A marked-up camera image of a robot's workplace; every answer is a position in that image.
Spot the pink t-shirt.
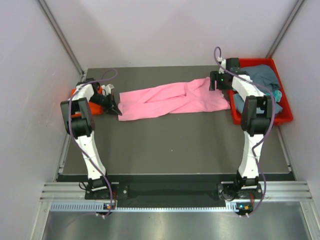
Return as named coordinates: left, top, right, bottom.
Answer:
left=118, top=77, right=230, bottom=122

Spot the right corner aluminium post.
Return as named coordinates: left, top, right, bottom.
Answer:
left=265, top=0, right=306, bottom=58

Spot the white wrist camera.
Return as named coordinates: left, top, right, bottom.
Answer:
left=217, top=56, right=226, bottom=74
left=100, top=84, right=115, bottom=96

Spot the left corner aluminium post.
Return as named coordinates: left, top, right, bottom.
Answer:
left=36, top=0, right=84, bottom=75

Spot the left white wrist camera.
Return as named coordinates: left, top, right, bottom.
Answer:
left=100, top=84, right=115, bottom=96

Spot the red plastic bin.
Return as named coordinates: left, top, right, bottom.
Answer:
left=228, top=58, right=293, bottom=126

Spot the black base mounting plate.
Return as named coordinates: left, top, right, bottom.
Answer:
left=79, top=173, right=262, bottom=209

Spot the grey slotted cable duct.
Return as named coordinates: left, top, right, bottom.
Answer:
left=50, top=202, right=239, bottom=213

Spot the aluminium frame rail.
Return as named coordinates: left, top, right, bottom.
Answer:
left=40, top=181, right=313, bottom=202

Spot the teal t-shirt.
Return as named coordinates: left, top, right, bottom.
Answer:
left=264, top=89, right=283, bottom=103

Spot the corner aluminium post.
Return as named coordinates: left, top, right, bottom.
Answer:
left=36, top=0, right=84, bottom=75
left=265, top=0, right=306, bottom=58

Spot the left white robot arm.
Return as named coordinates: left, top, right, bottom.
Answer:
left=60, top=78, right=122, bottom=201

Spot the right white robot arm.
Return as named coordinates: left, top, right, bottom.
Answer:
left=209, top=56, right=276, bottom=201

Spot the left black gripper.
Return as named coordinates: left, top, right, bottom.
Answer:
left=88, top=92, right=122, bottom=116

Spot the grey-blue t-shirt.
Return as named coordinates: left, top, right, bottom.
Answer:
left=233, top=64, right=283, bottom=115

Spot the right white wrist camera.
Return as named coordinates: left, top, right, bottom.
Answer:
left=217, top=56, right=226, bottom=74

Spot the folded orange t-shirt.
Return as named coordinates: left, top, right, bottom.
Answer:
left=71, top=87, right=104, bottom=117

